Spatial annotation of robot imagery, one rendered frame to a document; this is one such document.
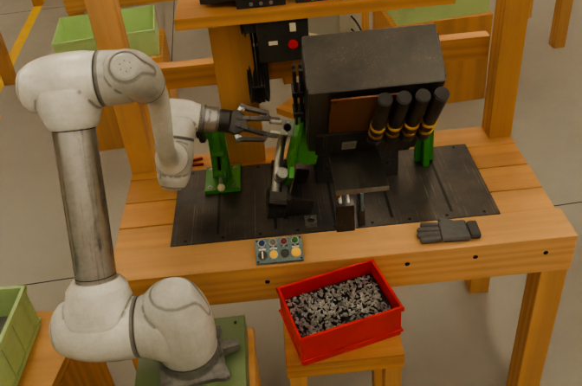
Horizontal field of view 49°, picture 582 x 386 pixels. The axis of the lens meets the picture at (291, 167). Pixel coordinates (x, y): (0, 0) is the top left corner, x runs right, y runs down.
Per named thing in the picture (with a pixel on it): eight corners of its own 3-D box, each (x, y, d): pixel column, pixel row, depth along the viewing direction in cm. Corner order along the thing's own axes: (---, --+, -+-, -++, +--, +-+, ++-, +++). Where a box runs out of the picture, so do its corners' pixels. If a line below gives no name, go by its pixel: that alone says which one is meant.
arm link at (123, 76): (164, 55, 160) (110, 60, 160) (147, 34, 142) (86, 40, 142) (168, 107, 159) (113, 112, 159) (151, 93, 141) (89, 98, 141)
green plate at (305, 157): (312, 179, 212) (326, 125, 200) (287, 176, 210) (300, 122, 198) (309, 159, 221) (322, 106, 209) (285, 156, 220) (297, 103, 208)
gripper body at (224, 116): (216, 130, 204) (246, 133, 206) (220, 104, 206) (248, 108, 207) (216, 135, 212) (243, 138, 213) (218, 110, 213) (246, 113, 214)
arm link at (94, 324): (137, 371, 155) (47, 378, 156) (151, 342, 171) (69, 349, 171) (92, 48, 142) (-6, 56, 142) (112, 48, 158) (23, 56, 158)
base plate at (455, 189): (500, 217, 214) (501, 213, 213) (171, 250, 214) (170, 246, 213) (464, 147, 249) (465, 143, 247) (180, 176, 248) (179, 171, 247)
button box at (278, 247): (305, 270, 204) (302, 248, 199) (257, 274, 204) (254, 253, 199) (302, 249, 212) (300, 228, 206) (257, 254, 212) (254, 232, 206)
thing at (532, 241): (570, 269, 211) (578, 235, 202) (113, 315, 210) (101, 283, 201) (553, 241, 222) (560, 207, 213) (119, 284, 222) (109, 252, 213)
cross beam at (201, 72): (488, 58, 242) (490, 35, 236) (142, 92, 241) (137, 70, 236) (483, 52, 246) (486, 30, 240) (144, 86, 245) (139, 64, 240)
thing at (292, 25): (310, 59, 216) (307, 16, 207) (260, 64, 215) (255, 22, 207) (307, 43, 226) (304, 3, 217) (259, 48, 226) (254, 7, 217)
